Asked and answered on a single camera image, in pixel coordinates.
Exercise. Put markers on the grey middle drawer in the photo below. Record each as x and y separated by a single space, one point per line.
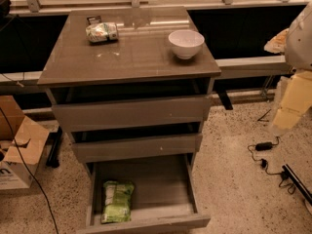
98 151

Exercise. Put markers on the black table leg left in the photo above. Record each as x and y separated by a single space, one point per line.
54 140

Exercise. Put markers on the small green white snack bag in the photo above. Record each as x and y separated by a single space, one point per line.
102 32

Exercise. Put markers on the brown cardboard box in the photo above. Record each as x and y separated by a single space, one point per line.
22 144

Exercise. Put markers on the small black packet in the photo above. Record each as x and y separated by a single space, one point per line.
94 20

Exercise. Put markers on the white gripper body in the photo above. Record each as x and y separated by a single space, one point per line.
300 44

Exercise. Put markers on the green rice chip bag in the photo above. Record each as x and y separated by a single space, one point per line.
116 201

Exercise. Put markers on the black table leg right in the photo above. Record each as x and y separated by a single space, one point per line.
225 100

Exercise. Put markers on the grey drawer cabinet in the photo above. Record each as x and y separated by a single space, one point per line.
139 65

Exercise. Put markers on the grey top drawer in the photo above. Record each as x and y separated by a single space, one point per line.
131 113

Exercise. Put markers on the white ceramic bowl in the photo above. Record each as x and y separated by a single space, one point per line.
186 43

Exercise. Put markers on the black table leg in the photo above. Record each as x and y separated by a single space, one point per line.
54 140
225 100

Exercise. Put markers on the grey bottom drawer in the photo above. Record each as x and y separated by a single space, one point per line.
163 200

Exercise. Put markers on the black power adapter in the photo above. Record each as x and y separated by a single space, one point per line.
263 146

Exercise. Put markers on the grey drawer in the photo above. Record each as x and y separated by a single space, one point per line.
163 200
131 113
98 151

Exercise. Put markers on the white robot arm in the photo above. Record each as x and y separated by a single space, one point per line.
298 51

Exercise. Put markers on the yellow taped gripper finger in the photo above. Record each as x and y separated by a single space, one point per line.
277 44
282 121

